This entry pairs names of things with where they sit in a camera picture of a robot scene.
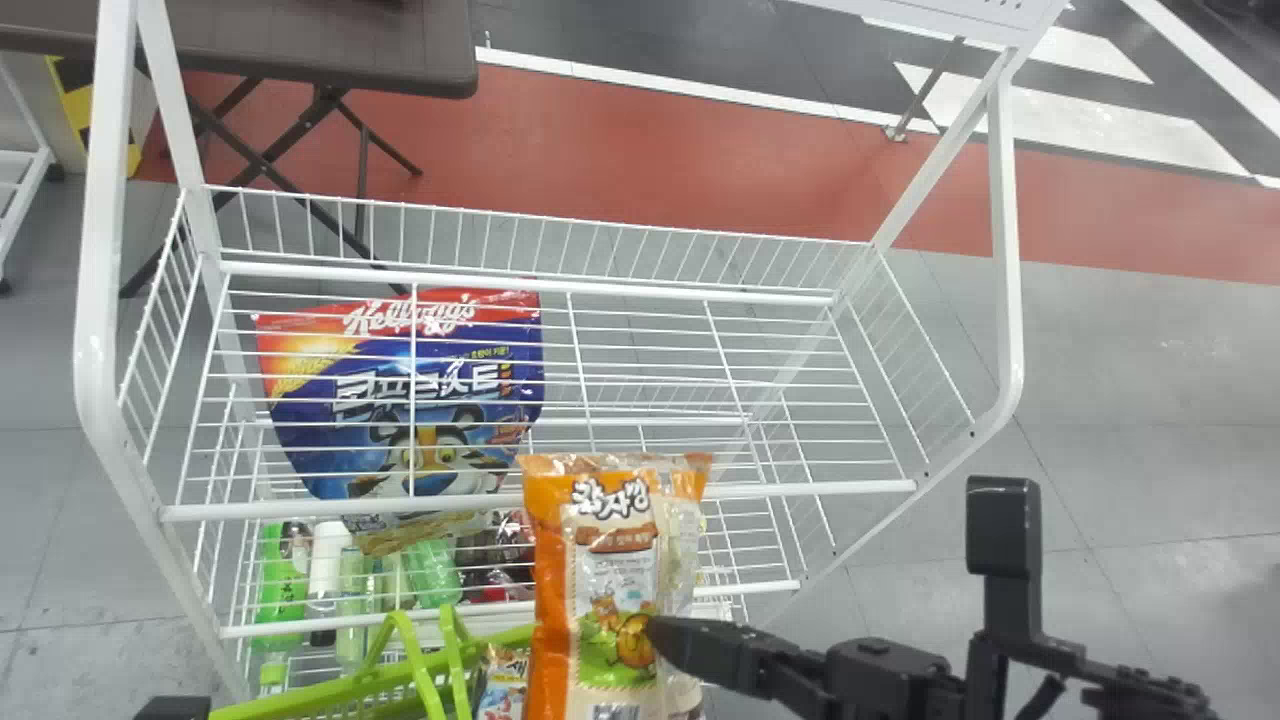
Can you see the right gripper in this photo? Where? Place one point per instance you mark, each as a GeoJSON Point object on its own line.
{"type": "Point", "coordinates": [880, 680]}

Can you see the orange snack packet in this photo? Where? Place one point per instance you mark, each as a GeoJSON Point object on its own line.
{"type": "Point", "coordinates": [560, 600]}

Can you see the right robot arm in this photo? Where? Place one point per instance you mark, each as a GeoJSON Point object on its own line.
{"type": "Point", "coordinates": [1130, 695]}

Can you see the white snack packet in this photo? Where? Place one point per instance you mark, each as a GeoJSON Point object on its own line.
{"type": "Point", "coordinates": [503, 685]}

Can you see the red snack packet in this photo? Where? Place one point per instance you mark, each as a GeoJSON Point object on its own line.
{"type": "Point", "coordinates": [500, 560]}

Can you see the green basket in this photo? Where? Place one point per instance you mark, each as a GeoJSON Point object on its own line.
{"type": "Point", "coordinates": [400, 685]}

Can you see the white bottle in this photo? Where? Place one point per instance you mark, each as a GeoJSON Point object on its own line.
{"type": "Point", "coordinates": [328, 565]}

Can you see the blue cereal bag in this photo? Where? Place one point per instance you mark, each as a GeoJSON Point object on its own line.
{"type": "Point", "coordinates": [330, 360]}

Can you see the dark side table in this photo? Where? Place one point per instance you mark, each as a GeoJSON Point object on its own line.
{"type": "Point", "coordinates": [300, 40]}

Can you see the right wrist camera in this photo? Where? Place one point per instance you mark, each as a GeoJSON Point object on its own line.
{"type": "Point", "coordinates": [1003, 530]}

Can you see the yellow black striped post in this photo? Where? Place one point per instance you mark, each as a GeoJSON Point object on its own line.
{"type": "Point", "coordinates": [80, 105]}

